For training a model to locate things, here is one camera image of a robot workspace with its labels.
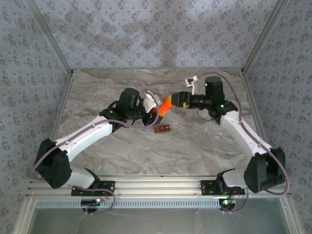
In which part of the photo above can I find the aluminium mounting rail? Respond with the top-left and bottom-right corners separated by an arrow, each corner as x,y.
25,174 -> 292,197

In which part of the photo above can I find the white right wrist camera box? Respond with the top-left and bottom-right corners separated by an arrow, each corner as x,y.
185,76 -> 199,96

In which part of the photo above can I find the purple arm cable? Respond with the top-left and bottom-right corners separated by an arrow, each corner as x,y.
196,71 -> 291,215
30,92 -> 163,216

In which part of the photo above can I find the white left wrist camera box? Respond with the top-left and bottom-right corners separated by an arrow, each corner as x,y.
143,90 -> 162,114

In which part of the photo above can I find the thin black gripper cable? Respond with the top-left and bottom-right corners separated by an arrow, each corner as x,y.
196,108 -> 217,121

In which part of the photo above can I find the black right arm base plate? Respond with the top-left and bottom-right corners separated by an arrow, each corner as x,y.
200,179 -> 246,196

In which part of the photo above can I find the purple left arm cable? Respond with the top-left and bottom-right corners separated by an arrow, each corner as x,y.
30,92 -> 163,216

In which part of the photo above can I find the aluminium frame post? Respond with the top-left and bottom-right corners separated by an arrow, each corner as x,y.
23,0 -> 74,74
240,0 -> 292,74

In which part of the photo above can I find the small black circuit board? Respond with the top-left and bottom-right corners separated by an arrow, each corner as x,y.
218,198 -> 237,211
81,198 -> 102,206

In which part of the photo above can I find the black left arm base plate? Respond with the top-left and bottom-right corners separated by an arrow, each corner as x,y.
70,180 -> 116,197

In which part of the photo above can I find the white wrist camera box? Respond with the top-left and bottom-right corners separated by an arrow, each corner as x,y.
185,76 -> 199,96
143,90 -> 162,114

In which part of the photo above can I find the grey metal panel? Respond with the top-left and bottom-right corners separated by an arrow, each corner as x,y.
29,208 -> 291,234

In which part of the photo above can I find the brown pill organizer box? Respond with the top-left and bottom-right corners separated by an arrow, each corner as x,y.
154,124 -> 172,134

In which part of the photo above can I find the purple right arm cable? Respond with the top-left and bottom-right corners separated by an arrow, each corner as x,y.
196,71 -> 291,215

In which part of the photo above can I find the orange pill bottle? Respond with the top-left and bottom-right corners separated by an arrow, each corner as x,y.
152,101 -> 171,118

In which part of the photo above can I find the grey slotted cable duct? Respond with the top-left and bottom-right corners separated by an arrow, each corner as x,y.
36,198 -> 221,209

